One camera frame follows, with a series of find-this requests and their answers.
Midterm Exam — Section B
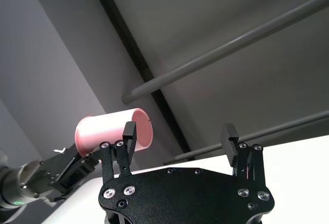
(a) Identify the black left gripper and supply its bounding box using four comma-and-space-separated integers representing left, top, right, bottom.
38, 150, 101, 203

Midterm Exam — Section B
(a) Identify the dark frame post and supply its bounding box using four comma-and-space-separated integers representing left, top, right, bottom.
86, 0, 192, 156

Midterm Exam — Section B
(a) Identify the pink plastic cup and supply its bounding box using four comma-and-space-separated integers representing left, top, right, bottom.
74, 108, 154, 158

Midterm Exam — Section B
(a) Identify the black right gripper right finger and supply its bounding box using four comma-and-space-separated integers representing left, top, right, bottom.
221, 122, 264, 185

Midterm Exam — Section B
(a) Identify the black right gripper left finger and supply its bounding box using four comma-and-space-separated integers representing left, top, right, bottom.
99, 121, 137, 185

